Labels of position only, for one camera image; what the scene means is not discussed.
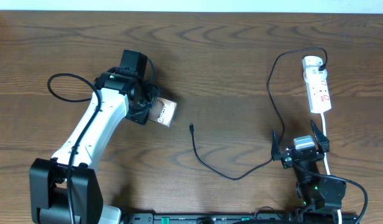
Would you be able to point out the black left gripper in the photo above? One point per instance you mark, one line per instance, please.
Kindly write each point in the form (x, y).
(153, 91)

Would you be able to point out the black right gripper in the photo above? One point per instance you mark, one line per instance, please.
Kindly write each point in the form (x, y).
(323, 144)

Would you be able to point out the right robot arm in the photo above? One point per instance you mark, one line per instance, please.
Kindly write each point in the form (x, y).
(321, 194)

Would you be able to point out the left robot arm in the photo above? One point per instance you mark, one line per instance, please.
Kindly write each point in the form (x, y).
(64, 188)

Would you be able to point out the white USB charger plug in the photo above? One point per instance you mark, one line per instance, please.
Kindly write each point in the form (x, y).
(313, 74)

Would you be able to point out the white power strip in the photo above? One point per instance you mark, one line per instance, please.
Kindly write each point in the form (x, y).
(318, 92)

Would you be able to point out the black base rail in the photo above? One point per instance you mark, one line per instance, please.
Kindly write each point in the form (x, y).
(263, 217)

